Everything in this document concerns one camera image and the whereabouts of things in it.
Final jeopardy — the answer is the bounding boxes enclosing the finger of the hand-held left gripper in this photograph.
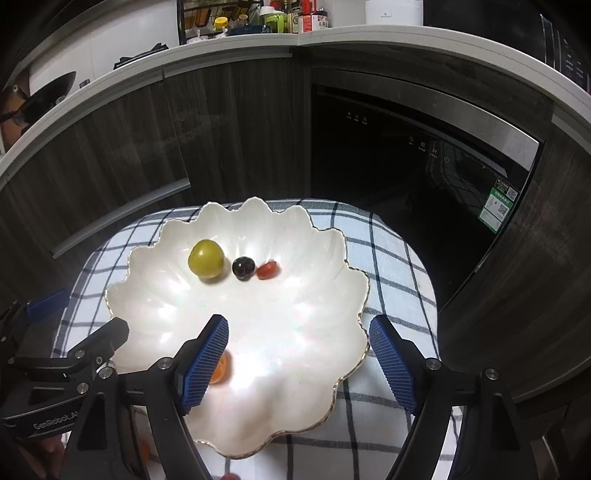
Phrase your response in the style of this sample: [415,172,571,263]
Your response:
[69,317,130,370]
[25,290,71,319]

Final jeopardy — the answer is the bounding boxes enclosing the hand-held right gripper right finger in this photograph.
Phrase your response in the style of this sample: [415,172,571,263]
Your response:
[368,315,546,480]

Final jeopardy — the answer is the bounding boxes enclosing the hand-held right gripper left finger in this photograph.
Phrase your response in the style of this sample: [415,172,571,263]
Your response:
[65,314,230,480]

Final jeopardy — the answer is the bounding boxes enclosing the orange mandarin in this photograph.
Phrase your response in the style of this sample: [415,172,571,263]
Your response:
[210,351,232,386]

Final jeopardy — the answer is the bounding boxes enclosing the white scalloped bowl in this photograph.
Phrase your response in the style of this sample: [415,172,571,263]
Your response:
[105,197,370,459]

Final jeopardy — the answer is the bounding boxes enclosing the dark purple grape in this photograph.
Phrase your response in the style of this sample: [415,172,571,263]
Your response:
[232,257,256,281]

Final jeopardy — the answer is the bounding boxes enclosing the blue checked white cloth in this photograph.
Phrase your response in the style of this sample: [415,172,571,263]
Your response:
[53,198,465,480]

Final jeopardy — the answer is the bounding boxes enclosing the green sticker label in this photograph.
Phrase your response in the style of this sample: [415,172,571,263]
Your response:
[478,185,519,225]

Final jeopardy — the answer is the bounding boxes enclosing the black built-in dishwasher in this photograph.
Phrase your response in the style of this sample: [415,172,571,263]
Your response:
[309,82,542,305]

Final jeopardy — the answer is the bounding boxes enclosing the black wok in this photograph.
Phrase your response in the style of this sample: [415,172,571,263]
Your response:
[0,70,77,127]

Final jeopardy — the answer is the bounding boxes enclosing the dark wood base cabinets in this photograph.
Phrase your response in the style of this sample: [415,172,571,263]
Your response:
[0,46,591,480]

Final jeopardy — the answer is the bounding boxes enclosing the black gas stove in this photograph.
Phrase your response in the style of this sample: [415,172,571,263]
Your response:
[113,44,171,70]

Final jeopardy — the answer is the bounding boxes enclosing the white kitchen countertop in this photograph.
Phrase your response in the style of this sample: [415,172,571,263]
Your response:
[0,23,591,185]

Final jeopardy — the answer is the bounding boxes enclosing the white rice cooker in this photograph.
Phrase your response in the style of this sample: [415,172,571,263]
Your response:
[365,0,424,26]

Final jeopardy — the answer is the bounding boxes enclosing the row of condiment bottles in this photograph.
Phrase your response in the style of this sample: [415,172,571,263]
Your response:
[281,0,329,34]

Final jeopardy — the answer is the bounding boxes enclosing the black microwave oven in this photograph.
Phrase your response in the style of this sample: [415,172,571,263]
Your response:
[422,0,591,95]

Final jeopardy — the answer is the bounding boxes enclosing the black wire spice rack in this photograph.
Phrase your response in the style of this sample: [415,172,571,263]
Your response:
[177,0,259,44]

